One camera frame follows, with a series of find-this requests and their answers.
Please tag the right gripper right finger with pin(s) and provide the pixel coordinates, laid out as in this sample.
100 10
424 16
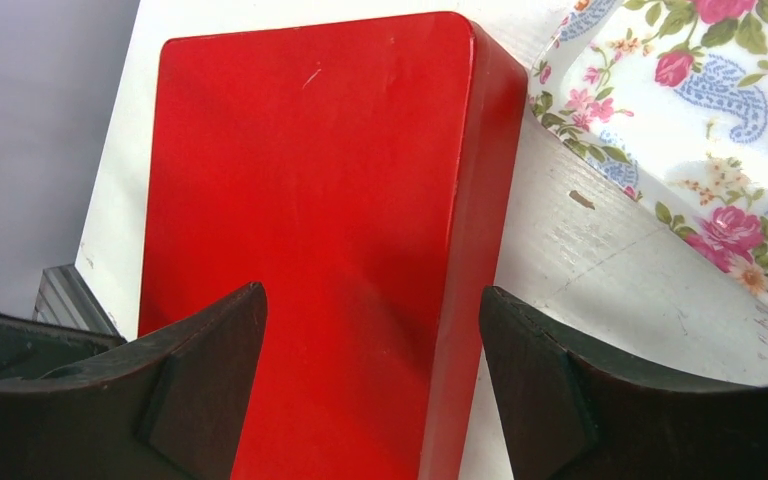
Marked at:
574 407

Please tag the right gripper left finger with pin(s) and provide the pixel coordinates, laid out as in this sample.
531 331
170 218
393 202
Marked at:
171 404

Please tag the red box lid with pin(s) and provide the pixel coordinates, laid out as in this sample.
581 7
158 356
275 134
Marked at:
360 171

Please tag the floral serving tray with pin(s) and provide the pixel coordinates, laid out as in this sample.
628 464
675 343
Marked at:
669 101

